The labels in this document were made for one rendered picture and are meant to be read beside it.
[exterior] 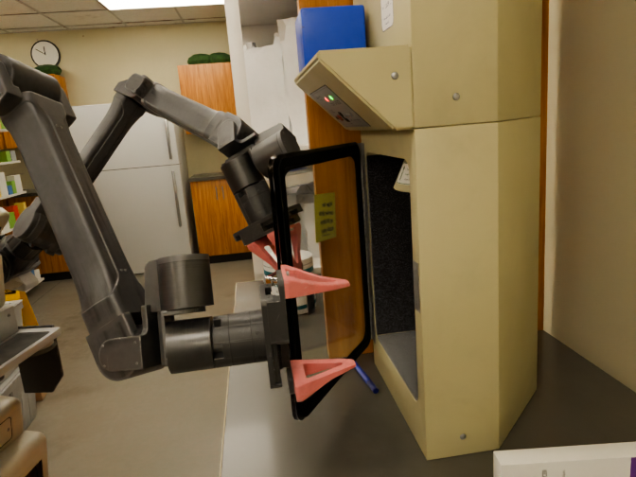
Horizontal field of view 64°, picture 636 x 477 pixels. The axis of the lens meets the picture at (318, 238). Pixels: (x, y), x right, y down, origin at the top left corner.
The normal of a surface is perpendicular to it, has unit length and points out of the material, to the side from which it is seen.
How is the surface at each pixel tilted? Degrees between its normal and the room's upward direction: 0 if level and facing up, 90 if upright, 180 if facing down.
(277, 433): 0
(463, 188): 90
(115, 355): 73
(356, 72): 90
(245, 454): 0
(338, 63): 90
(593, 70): 90
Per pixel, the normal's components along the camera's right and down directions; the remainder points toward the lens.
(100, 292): -0.37, -0.28
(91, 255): -0.28, -0.09
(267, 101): -0.40, 0.25
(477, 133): 0.13, 0.21
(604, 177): -0.99, 0.11
